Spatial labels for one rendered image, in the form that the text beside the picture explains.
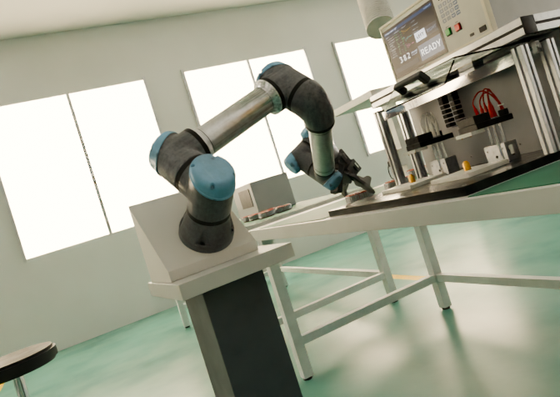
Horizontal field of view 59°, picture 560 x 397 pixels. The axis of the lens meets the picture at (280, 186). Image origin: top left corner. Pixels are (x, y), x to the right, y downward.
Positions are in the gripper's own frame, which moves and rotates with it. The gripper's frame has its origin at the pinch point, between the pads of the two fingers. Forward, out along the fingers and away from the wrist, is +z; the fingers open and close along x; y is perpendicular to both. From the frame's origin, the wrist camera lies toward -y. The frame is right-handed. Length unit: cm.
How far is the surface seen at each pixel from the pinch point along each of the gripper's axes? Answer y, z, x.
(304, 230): -27.7, -11.2, 2.8
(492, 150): -2, -7, -61
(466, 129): -4, -17, -60
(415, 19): 24, -45, -48
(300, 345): -40, 46, 56
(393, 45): 25, -40, -35
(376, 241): 55, 74, 82
